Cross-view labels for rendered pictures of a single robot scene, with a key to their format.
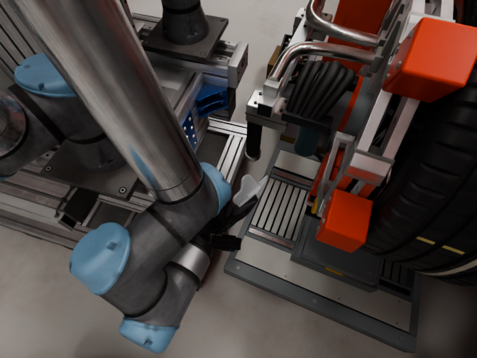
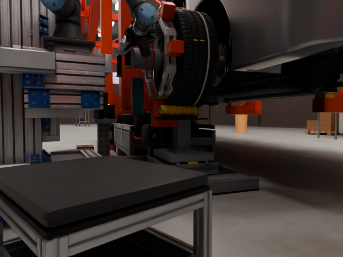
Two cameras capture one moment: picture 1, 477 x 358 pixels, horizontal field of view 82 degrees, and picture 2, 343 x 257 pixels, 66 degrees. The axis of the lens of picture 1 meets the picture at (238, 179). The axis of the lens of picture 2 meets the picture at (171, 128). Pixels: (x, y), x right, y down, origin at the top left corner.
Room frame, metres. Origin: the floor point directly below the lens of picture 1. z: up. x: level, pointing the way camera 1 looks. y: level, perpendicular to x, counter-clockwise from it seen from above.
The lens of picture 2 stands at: (-0.91, 0.82, 0.46)
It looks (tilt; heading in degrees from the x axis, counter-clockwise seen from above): 2 degrees down; 318
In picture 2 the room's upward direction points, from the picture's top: straight up
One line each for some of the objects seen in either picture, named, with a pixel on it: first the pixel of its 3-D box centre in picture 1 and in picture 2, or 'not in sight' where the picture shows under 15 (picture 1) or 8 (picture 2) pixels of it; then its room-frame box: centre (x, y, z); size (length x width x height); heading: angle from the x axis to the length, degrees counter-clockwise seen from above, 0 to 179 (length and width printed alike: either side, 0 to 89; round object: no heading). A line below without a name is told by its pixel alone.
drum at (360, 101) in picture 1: (338, 101); (147, 58); (0.52, -0.25, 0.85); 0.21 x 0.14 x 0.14; 67
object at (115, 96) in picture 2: not in sight; (128, 103); (2.69, -1.51, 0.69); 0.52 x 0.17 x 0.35; 67
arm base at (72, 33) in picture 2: (98, 133); (68, 33); (0.40, 0.32, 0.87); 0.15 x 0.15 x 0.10
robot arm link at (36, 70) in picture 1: (67, 95); (67, 8); (0.39, 0.32, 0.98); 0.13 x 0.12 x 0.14; 138
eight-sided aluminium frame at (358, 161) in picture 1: (367, 109); (157, 59); (0.49, -0.32, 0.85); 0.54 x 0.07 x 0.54; 157
